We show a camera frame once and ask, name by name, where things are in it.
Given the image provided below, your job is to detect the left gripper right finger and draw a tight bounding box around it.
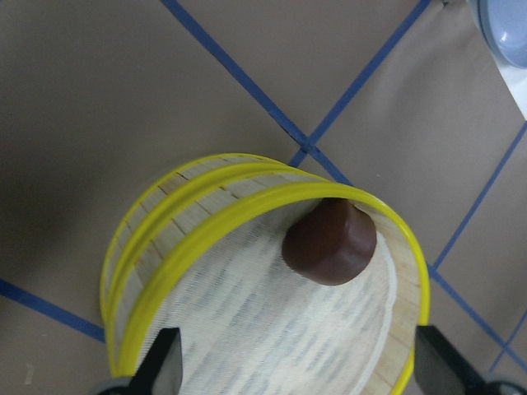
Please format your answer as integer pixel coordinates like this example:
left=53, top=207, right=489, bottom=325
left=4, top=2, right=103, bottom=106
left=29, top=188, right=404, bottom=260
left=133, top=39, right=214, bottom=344
left=414, top=325, right=494, bottom=395

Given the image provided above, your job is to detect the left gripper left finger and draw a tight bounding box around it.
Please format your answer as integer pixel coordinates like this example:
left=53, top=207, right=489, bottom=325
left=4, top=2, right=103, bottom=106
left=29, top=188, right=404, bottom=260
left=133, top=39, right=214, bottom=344
left=128, top=328, right=182, bottom=395

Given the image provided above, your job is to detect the yellow steamer basket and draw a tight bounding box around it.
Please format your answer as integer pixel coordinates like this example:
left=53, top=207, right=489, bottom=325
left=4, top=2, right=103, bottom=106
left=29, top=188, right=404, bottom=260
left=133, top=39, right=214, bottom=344
left=101, top=177, right=430, bottom=394
left=100, top=153, right=325, bottom=376

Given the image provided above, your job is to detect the brown bun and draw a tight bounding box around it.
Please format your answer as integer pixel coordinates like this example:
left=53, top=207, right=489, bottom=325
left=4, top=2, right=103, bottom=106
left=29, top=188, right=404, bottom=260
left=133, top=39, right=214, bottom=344
left=282, top=198, right=377, bottom=286

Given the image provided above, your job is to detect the white steamer cloth outer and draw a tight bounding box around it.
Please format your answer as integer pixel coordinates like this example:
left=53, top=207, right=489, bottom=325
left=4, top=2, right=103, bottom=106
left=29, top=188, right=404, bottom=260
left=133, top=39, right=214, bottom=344
left=158, top=200, right=396, bottom=394

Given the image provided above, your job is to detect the blue plate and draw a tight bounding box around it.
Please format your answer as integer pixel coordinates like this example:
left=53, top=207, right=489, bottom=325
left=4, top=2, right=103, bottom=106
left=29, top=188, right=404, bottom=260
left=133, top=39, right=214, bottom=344
left=477, top=0, right=526, bottom=69

